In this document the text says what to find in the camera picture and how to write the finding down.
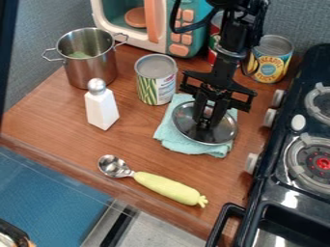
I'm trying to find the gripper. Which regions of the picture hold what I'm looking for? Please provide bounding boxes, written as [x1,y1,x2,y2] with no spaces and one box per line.
[178,51,260,130]

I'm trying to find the silver metallic lid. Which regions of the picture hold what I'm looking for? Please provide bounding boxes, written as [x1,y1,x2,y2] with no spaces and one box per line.
[171,101,240,146]

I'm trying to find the yellow handled silver spoon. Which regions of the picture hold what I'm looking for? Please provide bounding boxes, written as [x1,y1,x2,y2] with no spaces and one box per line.
[96,154,210,208]

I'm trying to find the green striped can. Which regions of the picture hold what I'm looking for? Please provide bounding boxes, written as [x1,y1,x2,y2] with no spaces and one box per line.
[132,53,179,107]

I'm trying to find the red can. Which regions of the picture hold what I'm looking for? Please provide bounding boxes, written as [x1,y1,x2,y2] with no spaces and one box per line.
[206,11,243,68]

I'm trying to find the toy stove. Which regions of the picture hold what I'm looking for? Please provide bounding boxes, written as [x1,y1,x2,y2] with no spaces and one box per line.
[204,42,330,247]

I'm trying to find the yellow can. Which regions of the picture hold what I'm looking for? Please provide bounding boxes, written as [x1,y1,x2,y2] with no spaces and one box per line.
[240,34,297,85]

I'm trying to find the toy microwave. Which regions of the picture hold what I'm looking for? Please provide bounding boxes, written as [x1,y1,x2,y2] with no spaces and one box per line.
[89,0,217,59]

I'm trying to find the white salt shaker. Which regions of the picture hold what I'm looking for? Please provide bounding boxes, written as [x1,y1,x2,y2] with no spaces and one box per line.
[82,77,122,131]

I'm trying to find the silver pot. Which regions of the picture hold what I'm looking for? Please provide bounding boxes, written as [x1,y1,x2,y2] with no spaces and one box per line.
[41,27,130,91]

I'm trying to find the light blue cloth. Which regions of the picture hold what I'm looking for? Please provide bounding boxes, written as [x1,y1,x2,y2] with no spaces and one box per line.
[151,93,240,159]

